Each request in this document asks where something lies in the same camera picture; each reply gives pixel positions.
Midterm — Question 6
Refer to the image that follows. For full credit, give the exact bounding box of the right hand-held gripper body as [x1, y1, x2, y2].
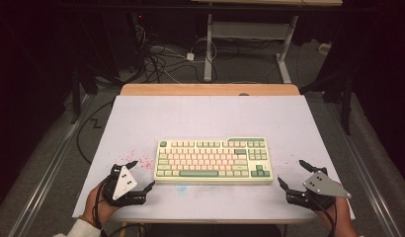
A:
[284, 167, 353, 212]

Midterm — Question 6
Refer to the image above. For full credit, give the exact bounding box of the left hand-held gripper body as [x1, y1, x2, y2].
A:
[101, 163, 148, 208]

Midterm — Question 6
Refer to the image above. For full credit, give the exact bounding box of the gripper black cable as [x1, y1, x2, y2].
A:
[91, 176, 146, 237]
[307, 192, 338, 237]

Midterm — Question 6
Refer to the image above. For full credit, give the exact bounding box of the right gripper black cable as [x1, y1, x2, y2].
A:
[307, 192, 338, 237]

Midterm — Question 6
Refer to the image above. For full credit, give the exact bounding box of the green and cream keyboard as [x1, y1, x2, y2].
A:
[153, 136, 275, 186]

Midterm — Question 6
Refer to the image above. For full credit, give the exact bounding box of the white power strip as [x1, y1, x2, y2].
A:
[318, 41, 333, 55]

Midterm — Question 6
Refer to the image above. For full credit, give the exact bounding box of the white metal desk frame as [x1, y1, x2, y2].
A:
[203, 13, 299, 84]

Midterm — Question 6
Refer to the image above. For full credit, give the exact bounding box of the tangle of floor cables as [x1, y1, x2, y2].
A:
[130, 23, 218, 84]

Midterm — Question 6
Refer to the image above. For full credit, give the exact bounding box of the metal floor rail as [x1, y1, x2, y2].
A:
[324, 101, 403, 237]
[7, 94, 94, 237]

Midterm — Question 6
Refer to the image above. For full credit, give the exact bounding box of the person's right hand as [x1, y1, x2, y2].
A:
[315, 197, 359, 237]

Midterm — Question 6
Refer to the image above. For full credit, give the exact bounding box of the black floor cable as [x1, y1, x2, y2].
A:
[75, 100, 115, 166]

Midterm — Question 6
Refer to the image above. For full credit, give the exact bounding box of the black metal stand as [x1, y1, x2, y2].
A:
[69, 64, 100, 125]
[298, 64, 354, 136]

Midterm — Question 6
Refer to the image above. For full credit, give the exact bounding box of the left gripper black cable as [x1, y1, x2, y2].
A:
[91, 176, 146, 237]

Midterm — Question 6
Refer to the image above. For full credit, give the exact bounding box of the person's left hand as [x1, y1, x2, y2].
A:
[82, 183, 122, 227]

